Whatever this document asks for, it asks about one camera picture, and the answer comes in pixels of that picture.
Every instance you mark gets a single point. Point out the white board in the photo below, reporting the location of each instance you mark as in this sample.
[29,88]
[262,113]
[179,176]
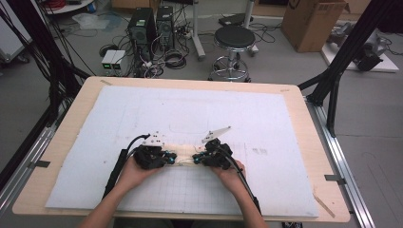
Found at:
[385,65]

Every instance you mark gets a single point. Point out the thin wooden stick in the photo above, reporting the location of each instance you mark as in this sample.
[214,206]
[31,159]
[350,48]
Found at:
[323,205]

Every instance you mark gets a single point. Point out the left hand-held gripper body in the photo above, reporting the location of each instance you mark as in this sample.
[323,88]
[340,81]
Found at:
[149,156]

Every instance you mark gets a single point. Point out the grey power supply unit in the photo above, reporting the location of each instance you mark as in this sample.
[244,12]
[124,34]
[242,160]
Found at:
[107,58]
[119,59]

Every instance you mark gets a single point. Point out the black metal frame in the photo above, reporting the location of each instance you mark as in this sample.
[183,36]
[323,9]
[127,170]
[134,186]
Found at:
[348,47]
[41,41]

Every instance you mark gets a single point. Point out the clear plastic bag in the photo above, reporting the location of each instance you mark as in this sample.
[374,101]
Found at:
[90,20]

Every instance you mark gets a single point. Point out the white round table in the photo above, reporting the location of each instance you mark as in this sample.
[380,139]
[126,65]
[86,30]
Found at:
[72,8]

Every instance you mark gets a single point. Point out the person's right hand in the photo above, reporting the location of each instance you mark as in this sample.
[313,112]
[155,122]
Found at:
[229,177]

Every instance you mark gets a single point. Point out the white table leg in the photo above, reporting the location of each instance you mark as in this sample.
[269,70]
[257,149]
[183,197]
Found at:
[196,31]
[248,9]

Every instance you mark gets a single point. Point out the brown tape strip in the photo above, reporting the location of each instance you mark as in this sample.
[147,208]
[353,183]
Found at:
[106,82]

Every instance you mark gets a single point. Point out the grey tape strip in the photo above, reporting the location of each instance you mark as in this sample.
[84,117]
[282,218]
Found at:
[334,179]
[41,164]

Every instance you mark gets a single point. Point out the person's left hand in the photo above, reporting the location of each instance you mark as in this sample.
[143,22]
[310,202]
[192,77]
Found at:
[136,175]

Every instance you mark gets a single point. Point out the grey and black machine part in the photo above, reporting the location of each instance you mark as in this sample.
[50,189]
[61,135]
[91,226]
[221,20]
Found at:
[369,53]

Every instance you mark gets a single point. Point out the cream cloth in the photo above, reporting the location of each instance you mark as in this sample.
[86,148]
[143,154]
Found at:
[185,151]

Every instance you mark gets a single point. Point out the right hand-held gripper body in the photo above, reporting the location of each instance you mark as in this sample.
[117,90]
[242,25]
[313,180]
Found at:
[217,155]

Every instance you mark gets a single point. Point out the white foam mat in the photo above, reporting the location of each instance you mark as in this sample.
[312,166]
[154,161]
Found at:
[206,104]

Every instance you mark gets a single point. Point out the black round stool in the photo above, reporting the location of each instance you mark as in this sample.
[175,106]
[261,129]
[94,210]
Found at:
[234,37]

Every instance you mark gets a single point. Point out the flat black device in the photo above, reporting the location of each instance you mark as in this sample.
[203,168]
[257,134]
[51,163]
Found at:
[234,19]

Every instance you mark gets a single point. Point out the black computer tower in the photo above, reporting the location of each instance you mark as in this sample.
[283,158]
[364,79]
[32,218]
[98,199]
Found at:
[164,28]
[141,30]

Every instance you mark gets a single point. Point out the brown cardboard box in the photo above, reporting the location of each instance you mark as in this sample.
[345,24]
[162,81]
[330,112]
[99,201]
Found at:
[310,27]

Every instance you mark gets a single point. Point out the aluminium rail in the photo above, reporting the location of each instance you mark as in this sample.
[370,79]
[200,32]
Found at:
[28,158]
[342,164]

